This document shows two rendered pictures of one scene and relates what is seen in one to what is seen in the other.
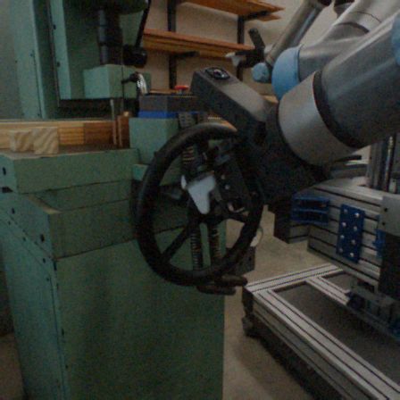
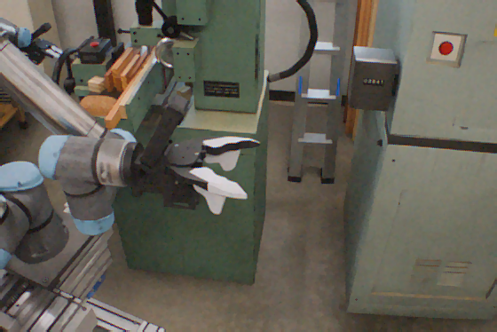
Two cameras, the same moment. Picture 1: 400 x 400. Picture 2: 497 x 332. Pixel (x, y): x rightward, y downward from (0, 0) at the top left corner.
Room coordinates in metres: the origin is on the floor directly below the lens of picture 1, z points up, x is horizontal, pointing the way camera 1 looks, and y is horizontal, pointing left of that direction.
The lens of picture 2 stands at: (2.20, -0.56, 1.69)
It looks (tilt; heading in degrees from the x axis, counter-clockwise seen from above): 39 degrees down; 138
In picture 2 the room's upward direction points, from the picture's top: straight up
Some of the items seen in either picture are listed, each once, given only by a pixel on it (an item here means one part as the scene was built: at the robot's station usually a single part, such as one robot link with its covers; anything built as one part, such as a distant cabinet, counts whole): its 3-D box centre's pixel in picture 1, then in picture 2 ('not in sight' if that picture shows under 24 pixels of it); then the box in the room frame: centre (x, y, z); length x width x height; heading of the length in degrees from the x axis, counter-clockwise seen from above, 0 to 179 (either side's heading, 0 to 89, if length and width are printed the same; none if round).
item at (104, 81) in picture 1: (110, 87); (152, 35); (0.85, 0.21, 1.03); 0.14 x 0.07 x 0.09; 40
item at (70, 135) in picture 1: (162, 131); (138, 80); (0.92, 0.10, 0.92); 0.54 x 0.02 x 0.04; 130
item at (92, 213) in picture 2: not in sight; (92, 196); (1.56, -0.36, 1.12); 0.11 x 0.08 x 0.11; 130
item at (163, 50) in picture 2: (133, 93); (173, 53); (1.02, 0.19, 1.02); 0.12 x 0.03 x 0.12; 40
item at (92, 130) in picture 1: (134, 131); (141, 66); (0.85, 0.16, 0.92); 0.25 x 0.02 x 0.05; 130
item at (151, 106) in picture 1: (177, 104); (93, 49); (0.71, 0.04, 0.99); 0.13 x 0.11 x 0.06; 130
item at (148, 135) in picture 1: (175, 139); (98, 66); (0.71, 0.05, 0.92); 0.15 x 0.13 x 0.09; 130
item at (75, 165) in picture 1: (154, 157); (121, 78); (0.78, 0.11, 0.87); 0.61 x 0.30 x 0.06; 130
